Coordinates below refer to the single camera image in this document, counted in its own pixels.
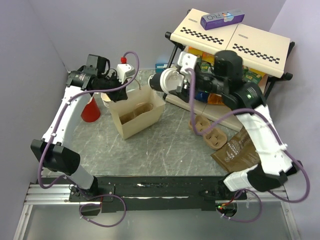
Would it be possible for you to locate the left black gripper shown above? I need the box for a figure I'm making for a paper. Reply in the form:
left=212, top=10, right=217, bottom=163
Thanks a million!
left=98, top=71, right=129, bottom=103

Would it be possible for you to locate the white plastic cup lid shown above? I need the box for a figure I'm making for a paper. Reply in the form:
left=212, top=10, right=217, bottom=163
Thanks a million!
left=160, top=68, right=184, bottom=94

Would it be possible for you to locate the black paper coffee cup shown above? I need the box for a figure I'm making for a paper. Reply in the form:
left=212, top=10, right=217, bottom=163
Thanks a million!
left=148, top=73, right=163, bottom=92

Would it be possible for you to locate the kraft paper bag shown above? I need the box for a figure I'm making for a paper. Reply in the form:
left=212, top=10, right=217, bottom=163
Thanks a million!
left=109, top=85, right=165, bottom=140

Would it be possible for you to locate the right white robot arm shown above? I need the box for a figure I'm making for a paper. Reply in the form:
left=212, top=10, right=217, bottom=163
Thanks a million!
left=170, top=50, right=301, bottom=199

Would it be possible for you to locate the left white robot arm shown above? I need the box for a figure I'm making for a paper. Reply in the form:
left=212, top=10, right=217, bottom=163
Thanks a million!
left=30, top=54, right=139, bottom=201

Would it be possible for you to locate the brown coffee bean pouch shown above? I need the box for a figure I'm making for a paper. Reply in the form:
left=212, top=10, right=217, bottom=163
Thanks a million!
left=211, top=127, right=261, bottom=173

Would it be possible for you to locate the blue snack bag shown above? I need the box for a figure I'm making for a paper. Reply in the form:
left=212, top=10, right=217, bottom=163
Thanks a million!
left=194, top=92, right=210, bottom=103

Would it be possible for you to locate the stack of paper cups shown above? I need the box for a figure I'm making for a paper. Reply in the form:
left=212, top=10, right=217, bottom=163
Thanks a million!
left=100, top=93, right=112, bottom=108

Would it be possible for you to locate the orange snack bag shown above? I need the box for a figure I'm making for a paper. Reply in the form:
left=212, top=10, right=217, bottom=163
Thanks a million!
left=207, top=93, right=224, bottom=106

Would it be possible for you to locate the red cup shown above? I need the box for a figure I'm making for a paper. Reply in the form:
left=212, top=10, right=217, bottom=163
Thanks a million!
left=81, top=97, right=101, bottom=123

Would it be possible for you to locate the blue small box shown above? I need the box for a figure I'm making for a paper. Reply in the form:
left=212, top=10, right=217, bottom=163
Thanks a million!
left=155, top=63, right=173, bottom=73

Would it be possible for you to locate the green yellow carton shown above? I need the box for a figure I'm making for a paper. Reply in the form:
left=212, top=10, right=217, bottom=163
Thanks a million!
left=187, top=46, right=203, bottom=58
left=200, top=52, right=215, bottom=73

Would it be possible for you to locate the pulp cup carrier tray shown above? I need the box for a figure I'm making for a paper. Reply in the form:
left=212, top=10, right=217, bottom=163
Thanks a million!
left=194, top=114, right=228, bottom=150

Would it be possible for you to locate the beige checkered shelf rack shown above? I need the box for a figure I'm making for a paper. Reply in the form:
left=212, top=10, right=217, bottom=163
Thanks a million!
left=162, top=8, right=296, bottom=132

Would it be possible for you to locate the purple box on shelf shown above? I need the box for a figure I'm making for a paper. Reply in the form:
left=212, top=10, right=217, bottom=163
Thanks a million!
left=200, top=9, right=245, bottom=31

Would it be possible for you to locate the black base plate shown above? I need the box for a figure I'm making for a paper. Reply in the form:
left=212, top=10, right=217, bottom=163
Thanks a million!
left=69, top=176, right=235, bottom=213

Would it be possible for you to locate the aluminium rail frame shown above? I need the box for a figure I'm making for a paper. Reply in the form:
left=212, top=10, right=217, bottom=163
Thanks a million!
left=12, top=181, right=81, bottom=240

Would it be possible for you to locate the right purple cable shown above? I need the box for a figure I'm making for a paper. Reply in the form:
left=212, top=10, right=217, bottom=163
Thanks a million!
left=186, top=67, right=311, bottom=223

